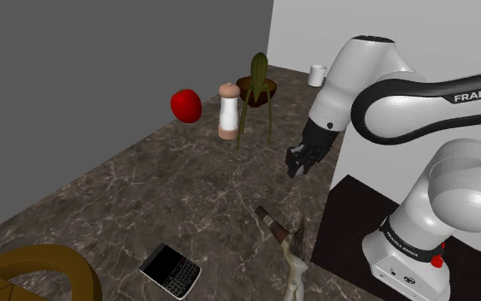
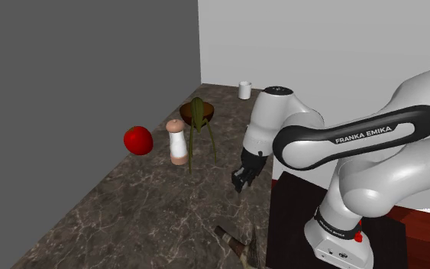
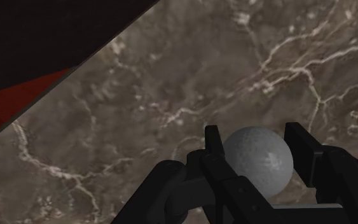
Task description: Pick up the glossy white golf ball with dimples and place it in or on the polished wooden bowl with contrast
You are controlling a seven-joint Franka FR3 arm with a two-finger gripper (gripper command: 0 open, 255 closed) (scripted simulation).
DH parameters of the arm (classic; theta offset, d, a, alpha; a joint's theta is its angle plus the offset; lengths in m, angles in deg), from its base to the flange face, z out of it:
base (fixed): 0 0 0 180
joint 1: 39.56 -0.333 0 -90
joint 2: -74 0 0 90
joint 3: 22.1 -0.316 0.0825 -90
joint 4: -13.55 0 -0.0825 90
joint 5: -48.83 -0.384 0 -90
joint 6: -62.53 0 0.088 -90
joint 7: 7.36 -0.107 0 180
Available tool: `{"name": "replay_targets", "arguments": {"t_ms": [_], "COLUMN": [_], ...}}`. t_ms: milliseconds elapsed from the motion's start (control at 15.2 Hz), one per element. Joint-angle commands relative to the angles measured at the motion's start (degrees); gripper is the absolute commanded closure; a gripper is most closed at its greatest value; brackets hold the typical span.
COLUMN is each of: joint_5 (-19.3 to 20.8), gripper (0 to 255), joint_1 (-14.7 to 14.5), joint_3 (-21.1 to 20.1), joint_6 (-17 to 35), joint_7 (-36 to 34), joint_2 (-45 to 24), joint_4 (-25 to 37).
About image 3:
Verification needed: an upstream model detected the grey white ball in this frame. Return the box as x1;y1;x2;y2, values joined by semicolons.
223;125;294;200

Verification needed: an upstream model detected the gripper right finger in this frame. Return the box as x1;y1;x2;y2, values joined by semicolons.
283;122;358;224

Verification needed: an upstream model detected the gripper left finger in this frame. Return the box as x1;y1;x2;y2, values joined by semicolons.
110;125;279;224

